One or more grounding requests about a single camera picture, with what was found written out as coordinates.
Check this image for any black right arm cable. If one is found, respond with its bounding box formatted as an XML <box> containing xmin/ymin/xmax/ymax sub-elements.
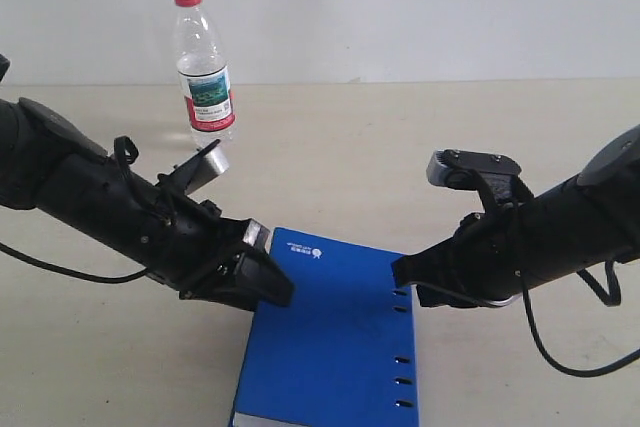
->
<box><xmin>514</xmin><ymin>256</ymin><xmax>640</xmax><ymax>377</ymax></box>

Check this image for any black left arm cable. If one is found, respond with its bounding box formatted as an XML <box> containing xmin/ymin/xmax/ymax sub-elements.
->
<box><xmin>0</xmin><ymin>135</ymin><xmax>151</xmax><ymax>284</ymax></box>

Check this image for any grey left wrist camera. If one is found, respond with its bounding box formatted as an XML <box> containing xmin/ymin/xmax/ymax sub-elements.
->
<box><xmin>169</xmin><ymin>139</ymin><xmax>230</xmax><ymax>195</ymax></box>

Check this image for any blue ring binder notebook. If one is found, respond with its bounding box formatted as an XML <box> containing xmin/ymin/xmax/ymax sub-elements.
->
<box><xmin>229</xmin><ymin>227</ymin><xmax>419</xmax><ymax>427</ymax></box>

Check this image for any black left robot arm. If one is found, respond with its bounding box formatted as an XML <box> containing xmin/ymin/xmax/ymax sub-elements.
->
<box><xmin>1</xmin><ymin>98</ymin><xmax>294</xmax><ymax>311</ymax></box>

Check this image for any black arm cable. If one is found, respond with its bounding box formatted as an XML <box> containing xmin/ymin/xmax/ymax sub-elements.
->
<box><xmin>514</xmin><ymin>256</ymin><xmax>640</xmax><ymax>377</ymax></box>
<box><xmin>0</xmin><ymin>135</ymin><xmax>151</xmax><ymax>284</ymax></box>

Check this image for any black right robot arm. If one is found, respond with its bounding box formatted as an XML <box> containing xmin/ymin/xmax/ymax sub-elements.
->
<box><xmin>392</xmin><ymin>127</ymin><xmax>639</xmax><ymax>308</ymax></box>

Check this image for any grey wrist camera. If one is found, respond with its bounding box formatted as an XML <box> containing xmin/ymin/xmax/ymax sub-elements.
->
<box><xmin>169</xmin><ymin>139</ymin><xmax>230</xmax><ymax>195</ymax></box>
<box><xmin>426</xmin><ymin>149</ymin><xmax>522</xmax><ymax>203</ymax></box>

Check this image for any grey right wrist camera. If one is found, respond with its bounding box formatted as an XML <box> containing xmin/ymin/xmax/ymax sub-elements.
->
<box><xmin>426</xmin><ymin>149</ymin><xmax>522</xmax><ymax>203</ymax></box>

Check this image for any clear plastic water bottle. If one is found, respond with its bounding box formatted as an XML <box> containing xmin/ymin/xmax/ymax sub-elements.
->
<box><xmin>173</xmin><ymin>0</ymin><xmax>236</xmax><ymax>147</ymax></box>

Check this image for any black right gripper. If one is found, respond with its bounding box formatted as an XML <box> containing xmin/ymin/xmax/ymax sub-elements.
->
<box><xmin>391</xmin><ymin>194</ymin><xmax>521</xmax><ymax>308</ymax></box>

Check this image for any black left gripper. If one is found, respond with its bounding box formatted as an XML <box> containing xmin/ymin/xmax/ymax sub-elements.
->
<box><xmin>144</xmin><ymin>192</ymin><xmax>295</xmax><ymax>312</ymax></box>

